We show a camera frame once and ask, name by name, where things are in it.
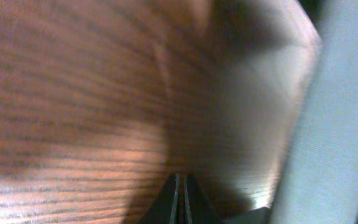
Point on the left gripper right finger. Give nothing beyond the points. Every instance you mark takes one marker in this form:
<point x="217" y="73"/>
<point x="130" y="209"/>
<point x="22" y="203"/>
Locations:
<point x="197" y="207"/>

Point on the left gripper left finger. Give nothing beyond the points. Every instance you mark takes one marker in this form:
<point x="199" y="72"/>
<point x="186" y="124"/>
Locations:
<point x="165" y="209"/>

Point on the dark green gift box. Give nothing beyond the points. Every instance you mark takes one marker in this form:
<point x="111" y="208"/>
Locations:
<point x="290" y="98"/>

